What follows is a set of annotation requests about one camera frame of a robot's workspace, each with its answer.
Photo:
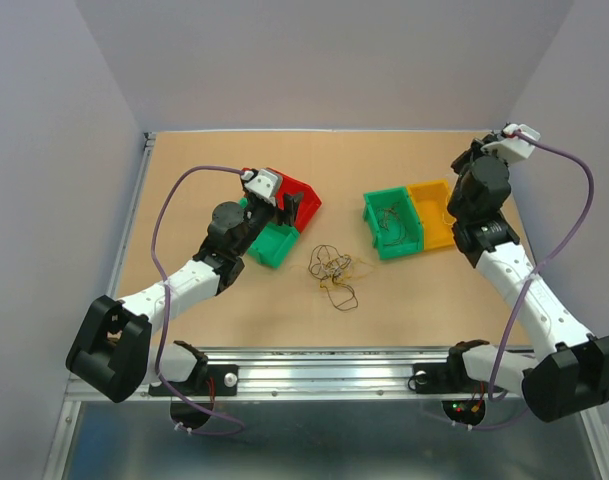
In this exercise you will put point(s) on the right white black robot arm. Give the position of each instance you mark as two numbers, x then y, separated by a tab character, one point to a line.
546	356

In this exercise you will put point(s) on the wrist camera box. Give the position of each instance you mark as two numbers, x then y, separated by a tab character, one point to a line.
512	144
263	183

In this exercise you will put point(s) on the aluminium frame rail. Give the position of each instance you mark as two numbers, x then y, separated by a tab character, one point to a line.
326	343

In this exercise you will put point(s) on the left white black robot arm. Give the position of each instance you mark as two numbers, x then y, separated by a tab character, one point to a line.
112	350

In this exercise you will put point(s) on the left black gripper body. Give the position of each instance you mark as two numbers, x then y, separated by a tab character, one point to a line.
257	217

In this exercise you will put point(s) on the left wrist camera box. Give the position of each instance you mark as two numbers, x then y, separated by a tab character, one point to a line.
263	183

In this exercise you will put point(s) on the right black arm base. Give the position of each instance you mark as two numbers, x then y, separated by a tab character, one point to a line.
447	376

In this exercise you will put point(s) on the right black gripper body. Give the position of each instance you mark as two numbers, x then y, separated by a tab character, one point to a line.
476	147

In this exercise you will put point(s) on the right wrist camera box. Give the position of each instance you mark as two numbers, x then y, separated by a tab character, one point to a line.
512	144

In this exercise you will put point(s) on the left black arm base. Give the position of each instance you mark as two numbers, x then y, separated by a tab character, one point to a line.
190	371

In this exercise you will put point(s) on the red plastic bin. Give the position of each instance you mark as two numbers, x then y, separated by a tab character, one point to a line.
310	204

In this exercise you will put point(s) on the green plastic bin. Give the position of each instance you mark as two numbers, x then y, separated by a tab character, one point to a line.
393	222
273	245

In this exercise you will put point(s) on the yellow plastic bin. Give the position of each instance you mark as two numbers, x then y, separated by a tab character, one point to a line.
430	200

